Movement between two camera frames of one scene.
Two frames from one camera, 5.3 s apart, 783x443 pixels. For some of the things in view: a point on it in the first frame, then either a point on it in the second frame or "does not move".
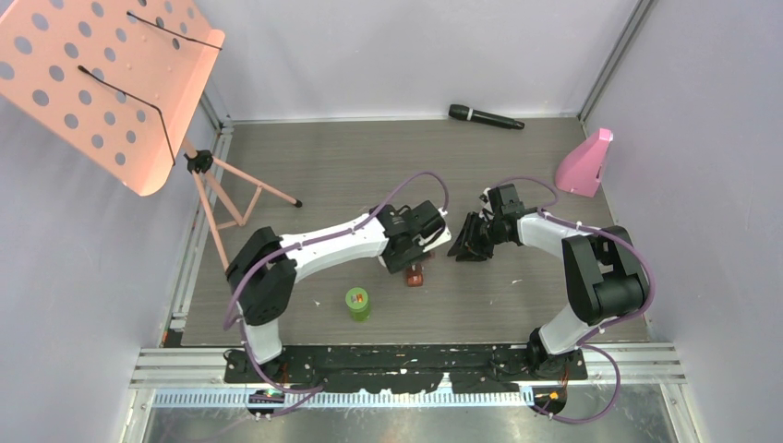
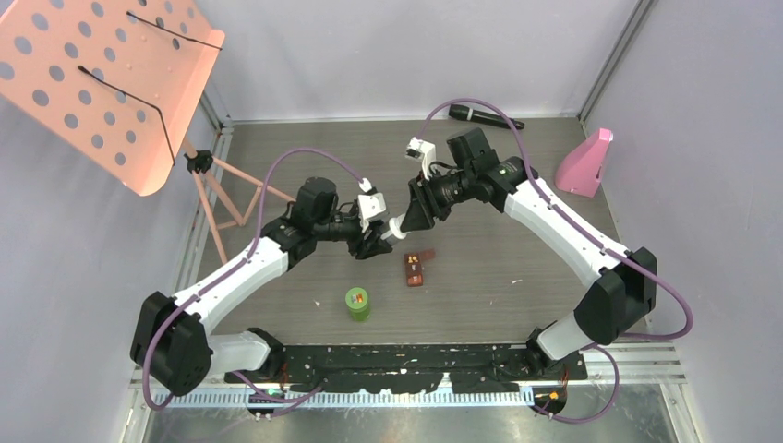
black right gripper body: x=492 y=232 to x=448 y=191
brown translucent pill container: x=415 y=275 does not move
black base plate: x=405 y=368 does not move
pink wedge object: x=579 y=170 does not move
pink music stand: x=116 y=80 does not move
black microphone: x=465 y=113 does not move
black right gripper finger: x=465 y=236 to x=420 y=214
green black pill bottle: x=357 y=302 does not move
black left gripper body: x=393 y=262 to x=358 y=247
